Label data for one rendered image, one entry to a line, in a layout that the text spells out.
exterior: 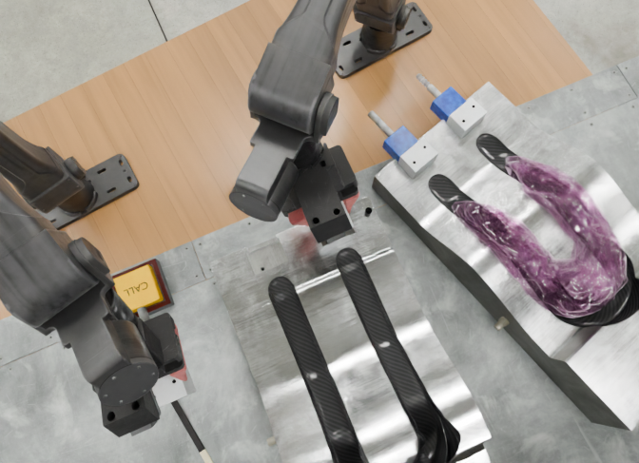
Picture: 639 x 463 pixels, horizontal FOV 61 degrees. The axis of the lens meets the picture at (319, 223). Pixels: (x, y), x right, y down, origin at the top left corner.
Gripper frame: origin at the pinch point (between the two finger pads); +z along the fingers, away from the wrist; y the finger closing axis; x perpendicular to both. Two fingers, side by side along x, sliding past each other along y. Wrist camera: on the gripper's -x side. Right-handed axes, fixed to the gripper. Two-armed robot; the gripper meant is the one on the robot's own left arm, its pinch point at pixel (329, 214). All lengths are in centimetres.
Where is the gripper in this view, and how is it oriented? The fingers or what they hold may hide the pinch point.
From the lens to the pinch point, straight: 75.8
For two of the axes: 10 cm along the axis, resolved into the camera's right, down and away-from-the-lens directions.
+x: -3.1, -7.7, 5.6
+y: 9.1, -4.0, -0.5
